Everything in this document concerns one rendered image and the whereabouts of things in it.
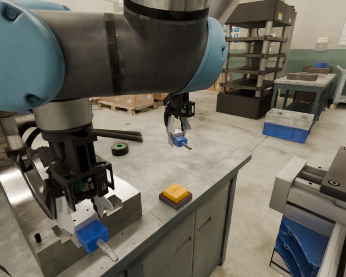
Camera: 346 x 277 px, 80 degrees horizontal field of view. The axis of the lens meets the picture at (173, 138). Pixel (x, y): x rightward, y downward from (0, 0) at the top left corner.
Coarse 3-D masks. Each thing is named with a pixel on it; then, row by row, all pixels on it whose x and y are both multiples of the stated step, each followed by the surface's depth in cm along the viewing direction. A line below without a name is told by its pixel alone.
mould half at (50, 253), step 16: (32, 160) 65; (0, 176) 58; (16, 176) 59; (16, 192) 56; (112, 192) 57; (128, 192) 57; (16, 208) 52; (32, 208) 52; (80, 208) 51; (128, 208) 56; (32, 224) 47; (48, 224) 47; (112, 224) 53; (128, 224) 57; (32, 240) 43; (48, 240) 43; (48, 256) 42; (64, 256) 45; (80, 256) 48; (48, 272) 43
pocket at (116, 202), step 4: (112, 196) 56; (116, 196) 56; (112, 200) 57; (116, 200) 57; (120, 200) 55; (112, 204) 57; (116, 204) 57; (120, 204) 56; (104, 208) 55; (116, 208) 55; (108, 212) 54; (112, 212) 52
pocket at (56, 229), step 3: (57, 225) 47; (54, 228) 46; (57, 228) 47; (54, 231) 47; (57, 231) 47; (60, 231) 48; (57, 234) 47; (60, 234) 47; (63, 234) 47; (60, 237) 47; (63, 237) 47; (66, 237) 47; (69, 237) 45; (63, 240) 46; (66, 240) 45
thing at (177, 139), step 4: (176, 132) 80; (180, 132) 81; (168, 136) 83; (172, 136) 80; (176, 136) 80; (180, 136) 80; (168, 140) 83; (172, 140) 80; (176, 140) 77; (180, 140) 77; (184, 140) 78; (172, 144) 81; (176, 144) 78; (180, 144) 78; (184, 144) 76; (188, 148) 73
